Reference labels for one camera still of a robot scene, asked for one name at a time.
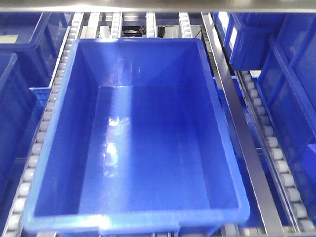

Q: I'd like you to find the blue plastic part block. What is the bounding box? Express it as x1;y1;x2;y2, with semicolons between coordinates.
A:
303;144;316;180

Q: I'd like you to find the large blue target bin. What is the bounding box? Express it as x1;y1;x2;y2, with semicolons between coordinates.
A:
22;38;250;236

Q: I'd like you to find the blue bin right rear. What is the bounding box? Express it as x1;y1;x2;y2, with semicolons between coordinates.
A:
212;11;285;71

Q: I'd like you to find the blue bin right neighbour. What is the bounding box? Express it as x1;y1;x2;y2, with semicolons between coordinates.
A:
257;13;316;220

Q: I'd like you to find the blue bin neighbour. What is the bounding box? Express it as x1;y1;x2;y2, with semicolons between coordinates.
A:
0;52;36;197
257;13;316;220

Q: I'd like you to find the blue bin left neighbour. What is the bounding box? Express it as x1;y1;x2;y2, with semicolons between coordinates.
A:
0;52;36;197

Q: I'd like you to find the blue bin rear left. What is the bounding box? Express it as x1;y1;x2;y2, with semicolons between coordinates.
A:
0;12;73;87

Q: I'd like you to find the white roller track right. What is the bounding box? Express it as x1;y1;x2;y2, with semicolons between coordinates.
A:
236;71;316;236

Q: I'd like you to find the white roller track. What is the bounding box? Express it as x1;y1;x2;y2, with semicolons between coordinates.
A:
1;12;84;237
236;71;316;236

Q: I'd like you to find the white roller track left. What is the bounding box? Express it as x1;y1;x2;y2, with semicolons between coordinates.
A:
1;12;84;237

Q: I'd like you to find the steel divider rail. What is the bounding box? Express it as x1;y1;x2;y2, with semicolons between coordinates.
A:
201;12;284;235

